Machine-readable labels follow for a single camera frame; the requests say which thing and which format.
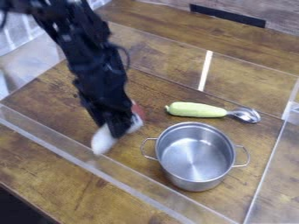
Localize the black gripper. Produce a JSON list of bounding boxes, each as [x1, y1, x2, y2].
[[70, 78, 136, 139]]

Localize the white plush mushroom red cap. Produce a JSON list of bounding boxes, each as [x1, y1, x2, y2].
[[90, 101, 145, 155]]

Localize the silver metal pot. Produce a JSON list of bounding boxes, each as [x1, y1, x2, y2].
[[140, 122, 249, 192]]

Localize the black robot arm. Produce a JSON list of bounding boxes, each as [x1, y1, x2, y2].
[[0, 0, 133, 138]]

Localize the clear acrylic barrier panel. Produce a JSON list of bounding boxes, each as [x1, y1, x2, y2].
[[0, 103, 237, 224]]

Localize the black strip on table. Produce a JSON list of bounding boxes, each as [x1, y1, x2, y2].
[[189, 3, 267, 28]]

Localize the green handled silver spoon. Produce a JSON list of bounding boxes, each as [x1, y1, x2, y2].
[[164, 101, 261, 123]]

